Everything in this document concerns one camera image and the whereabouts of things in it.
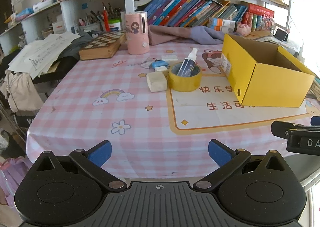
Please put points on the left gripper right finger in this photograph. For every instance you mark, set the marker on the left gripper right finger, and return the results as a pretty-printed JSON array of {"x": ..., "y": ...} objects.
[{"x": 250, "y": 189}]

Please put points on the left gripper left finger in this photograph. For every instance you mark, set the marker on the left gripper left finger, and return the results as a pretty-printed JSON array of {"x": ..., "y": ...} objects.
[{"x": 68, "y": 190}]

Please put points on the yellow tape roll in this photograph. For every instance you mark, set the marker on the yellow tape roll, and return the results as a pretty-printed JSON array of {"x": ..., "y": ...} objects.
[{"x": 184, "y": 84}]

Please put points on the white spray bottle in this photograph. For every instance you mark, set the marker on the white spray bottle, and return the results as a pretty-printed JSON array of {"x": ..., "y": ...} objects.
[{"x": 188, "y": 64}]

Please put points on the white foam block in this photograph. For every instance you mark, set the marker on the white foam block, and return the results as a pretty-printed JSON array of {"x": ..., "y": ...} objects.
[{"x": 156, "y": 81}]

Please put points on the white packet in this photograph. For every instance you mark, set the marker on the white packet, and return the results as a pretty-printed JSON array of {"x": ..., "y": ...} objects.
[{"x": 169, "y": 58}]

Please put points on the blue white eraser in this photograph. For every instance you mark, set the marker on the blue white eraser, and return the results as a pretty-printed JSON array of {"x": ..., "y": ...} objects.
[{"x": 159, "y": 63}]

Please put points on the small white eraser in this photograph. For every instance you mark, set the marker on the small white eraser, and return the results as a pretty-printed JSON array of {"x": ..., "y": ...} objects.
[{"x": 161, "y": 69}]

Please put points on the small white card box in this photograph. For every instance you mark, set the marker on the small white card box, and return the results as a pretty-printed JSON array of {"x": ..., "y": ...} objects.
[{"x": 147, "y": 64}]

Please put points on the yellow cardboard box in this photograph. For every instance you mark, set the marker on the yellow cardboard box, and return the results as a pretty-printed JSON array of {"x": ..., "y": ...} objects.
[{"x": 263, "y": 73}]

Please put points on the beige tote bag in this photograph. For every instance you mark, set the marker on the beige tote bag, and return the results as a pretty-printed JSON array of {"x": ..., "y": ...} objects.
[{"x": 20, "y": 92}]

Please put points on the pink checkered tablecloth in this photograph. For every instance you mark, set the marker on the pink checkered tablecloth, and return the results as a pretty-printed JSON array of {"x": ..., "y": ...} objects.
[{"x": 154, "y": 135}]

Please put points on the pink pig plush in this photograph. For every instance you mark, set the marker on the pink pig plush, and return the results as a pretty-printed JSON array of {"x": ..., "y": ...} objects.
[{"x": 243, "y": 29}]

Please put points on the red boxed book set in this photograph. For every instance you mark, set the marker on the red boxed book set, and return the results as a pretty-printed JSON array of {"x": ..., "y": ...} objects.
[{"x": 258, "y": 18}]

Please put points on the stack of white papers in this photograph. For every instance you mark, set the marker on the stack of white papers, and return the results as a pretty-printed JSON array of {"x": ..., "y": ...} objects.
[{"x": 37, "y": 57}]

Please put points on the orange white medicine box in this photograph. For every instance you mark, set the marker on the orange white medicine box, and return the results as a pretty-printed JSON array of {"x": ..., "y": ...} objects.
[{"x": 222, "y": 25}]

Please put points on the pink purple cloth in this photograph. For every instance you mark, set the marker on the pink purple cloth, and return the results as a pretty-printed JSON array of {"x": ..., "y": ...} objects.
[{"x": 198, "y": 35}]

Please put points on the wooden chess box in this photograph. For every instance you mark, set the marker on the wooden chess box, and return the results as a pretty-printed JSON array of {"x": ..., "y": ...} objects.
[{"x": 103, "y": 47}]

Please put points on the white jar green lid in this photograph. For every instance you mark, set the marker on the white jar green lid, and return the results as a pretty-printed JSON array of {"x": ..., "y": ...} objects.
[{"x": 114, "y": 24}]

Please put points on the white shelf unit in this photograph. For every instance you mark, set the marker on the white shelf unit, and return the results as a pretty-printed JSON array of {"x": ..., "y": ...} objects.
[{"x": 75, "y": 4}]

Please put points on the pink cylindrical appliance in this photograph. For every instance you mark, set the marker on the pink cylindrical appliance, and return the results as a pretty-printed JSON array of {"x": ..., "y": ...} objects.
[{"x": 137, "y": 33}]

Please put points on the row of colourful books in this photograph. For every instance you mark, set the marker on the row of colourful books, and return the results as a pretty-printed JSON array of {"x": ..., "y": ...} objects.
[{"x": 191, "y": 13}]

